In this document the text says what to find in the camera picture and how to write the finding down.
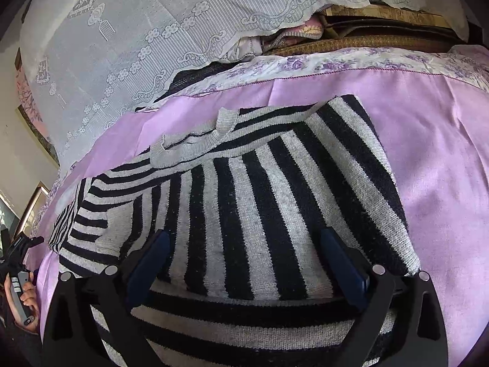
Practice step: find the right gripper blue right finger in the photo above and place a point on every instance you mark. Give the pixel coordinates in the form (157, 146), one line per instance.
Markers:
(348, 268)

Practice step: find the pink floral pillow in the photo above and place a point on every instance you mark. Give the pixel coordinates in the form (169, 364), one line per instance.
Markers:
(28, 103)

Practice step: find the person's left hand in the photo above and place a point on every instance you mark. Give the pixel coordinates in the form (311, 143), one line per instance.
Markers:
(28, 299)

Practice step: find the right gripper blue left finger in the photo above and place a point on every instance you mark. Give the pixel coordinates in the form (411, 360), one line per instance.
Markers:
(142, 266)

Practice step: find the pink satin bedspread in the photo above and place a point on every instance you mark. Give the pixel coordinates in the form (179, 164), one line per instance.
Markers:
(435, 133)

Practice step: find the white lace cover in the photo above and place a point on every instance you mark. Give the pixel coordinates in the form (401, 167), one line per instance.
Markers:
(90, 61)

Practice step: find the brown woven mat stack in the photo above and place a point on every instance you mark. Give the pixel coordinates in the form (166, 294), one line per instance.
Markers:
(377, 25)

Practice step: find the folded pink blanket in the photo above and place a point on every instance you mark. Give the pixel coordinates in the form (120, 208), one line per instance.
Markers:
(292, 36)

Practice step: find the black grey striped sweater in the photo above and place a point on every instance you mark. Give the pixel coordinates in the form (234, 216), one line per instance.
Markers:
(244, 200)

